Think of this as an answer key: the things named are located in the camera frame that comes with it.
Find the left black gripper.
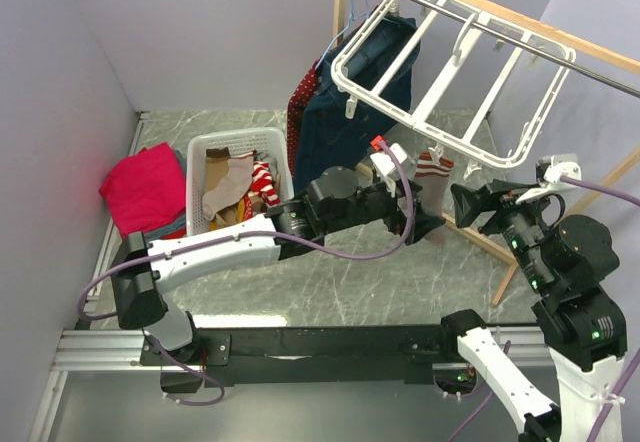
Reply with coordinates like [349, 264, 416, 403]
[323, 175, 446, 243]

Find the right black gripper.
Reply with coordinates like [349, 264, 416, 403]
[447, 175, 554, 287]

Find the beige striped-cuff sock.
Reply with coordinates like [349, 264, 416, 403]
[413, 151, 455, 216]
[202, 154, 254, 221]

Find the white plastic clip hanger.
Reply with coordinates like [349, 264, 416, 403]
[331, 0, 576, 171]

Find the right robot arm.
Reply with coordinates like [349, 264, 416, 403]
[438, 180, 631, 441]

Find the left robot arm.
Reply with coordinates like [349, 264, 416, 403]
[111, 167, 444, 364]

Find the dark blue denim garment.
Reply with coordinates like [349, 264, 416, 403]
[288, 15, 417, 192]

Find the red white striped sock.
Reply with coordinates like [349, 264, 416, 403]
[250, 161, 280, 206]

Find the white laundry basket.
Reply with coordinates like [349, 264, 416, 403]
[186, 128, 294, 236]

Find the red polka dot garment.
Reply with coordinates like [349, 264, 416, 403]
[286, 60, 319, 167]

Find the metal hanging rod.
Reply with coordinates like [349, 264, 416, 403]
[409, 0, 639, 98]

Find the tan stocking in basket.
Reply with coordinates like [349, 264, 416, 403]
[204, 147, 231, 194]

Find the black base beam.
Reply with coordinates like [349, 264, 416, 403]
[138, 325, 484, 388]

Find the pink folded cloth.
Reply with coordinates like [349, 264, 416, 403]
[99, 143, 186, 238]

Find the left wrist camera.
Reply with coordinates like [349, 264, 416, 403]
[370, 136, 416, 182]

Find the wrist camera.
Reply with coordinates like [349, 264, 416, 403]
[516, 153, 582, 205]
[370, 136, 416, 182]

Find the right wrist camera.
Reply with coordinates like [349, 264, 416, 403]
[516, 153, 582, 205]

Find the wooden clothes rack frame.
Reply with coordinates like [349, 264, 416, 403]
[332, 0, 640, 306]

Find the blue wire hanger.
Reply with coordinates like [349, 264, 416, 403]
[314, 0, 373, 70]

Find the aluminium rail frame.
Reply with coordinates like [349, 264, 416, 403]
[27, 110, 151, 442]

